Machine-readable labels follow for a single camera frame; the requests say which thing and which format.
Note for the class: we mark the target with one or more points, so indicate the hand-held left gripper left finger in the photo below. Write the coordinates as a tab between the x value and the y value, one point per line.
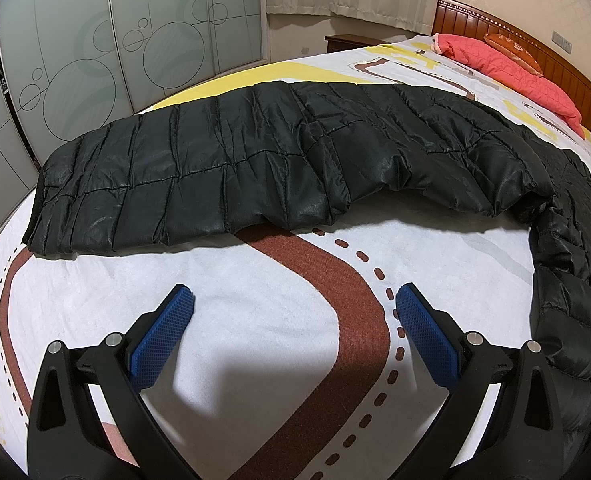
163	340

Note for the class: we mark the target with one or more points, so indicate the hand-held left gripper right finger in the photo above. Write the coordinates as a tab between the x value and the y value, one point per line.
425	335

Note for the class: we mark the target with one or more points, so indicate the black puffer jacket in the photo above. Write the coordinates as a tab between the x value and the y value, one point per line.
225	160

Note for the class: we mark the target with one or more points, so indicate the patterned white bed sheet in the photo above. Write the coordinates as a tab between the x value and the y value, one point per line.
255	320

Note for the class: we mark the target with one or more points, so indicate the pink pillow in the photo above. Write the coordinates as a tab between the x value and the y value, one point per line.
515	77

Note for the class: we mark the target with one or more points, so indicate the wooden bed headboard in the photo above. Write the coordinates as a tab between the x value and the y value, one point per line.
575	80

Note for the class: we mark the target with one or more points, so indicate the orange cushion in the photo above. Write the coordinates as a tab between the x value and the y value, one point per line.
513	50

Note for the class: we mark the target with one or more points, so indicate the dark wooden nightstand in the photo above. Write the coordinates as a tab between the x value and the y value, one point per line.
350	42

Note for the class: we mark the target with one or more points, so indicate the frosted glass sliding wardrobe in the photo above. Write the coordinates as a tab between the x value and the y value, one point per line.
100	35

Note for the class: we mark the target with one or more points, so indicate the grey wall outlet panel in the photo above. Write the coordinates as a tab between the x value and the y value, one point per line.
561	41

